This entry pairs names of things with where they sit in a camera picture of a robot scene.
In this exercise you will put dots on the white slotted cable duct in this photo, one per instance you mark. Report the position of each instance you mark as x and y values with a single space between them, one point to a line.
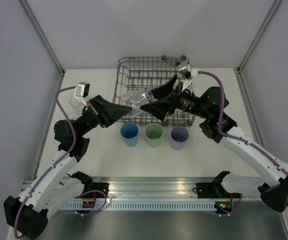
123 205

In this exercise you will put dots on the left aluminium frame post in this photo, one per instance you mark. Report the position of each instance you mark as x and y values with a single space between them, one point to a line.
41 35

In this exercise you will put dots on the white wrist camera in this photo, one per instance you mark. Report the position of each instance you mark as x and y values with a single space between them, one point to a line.
188 74
81 92

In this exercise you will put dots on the green plastic cup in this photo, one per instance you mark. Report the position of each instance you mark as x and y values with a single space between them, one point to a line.
154 133

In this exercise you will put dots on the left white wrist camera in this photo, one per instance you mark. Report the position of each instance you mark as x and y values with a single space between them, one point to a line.
81 92

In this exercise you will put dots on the purple plastic cup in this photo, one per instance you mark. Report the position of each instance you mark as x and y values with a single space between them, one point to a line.
178 137

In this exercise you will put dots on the clear glass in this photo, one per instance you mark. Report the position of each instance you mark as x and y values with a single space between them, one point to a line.
136 99
76 105

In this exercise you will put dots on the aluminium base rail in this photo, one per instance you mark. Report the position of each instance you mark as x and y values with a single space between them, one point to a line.
154 186

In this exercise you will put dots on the grey wire dish rack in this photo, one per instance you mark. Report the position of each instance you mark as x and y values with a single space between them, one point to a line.
137 72

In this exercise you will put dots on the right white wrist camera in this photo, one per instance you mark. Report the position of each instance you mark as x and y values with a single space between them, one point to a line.
188 74

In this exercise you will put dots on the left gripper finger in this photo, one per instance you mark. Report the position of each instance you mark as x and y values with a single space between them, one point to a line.
114 112
104 98

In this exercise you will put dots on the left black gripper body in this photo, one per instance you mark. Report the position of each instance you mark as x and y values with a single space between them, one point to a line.
89 120

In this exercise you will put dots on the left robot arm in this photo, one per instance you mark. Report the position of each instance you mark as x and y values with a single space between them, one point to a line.
30 212

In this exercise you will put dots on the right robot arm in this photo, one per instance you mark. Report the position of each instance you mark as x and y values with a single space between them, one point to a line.
223 130

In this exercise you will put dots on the right aluminium frame post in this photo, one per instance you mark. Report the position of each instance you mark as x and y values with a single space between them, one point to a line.
259 34

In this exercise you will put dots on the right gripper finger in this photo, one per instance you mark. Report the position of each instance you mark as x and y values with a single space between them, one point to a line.
164 90
159 108

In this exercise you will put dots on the aluminium frame post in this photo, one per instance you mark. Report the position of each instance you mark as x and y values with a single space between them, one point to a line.
41 35
259 34

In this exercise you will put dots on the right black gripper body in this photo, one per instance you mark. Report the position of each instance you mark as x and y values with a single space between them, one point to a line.
189 102

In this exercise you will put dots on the blue plastic cup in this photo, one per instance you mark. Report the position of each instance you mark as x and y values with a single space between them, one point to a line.
130 133

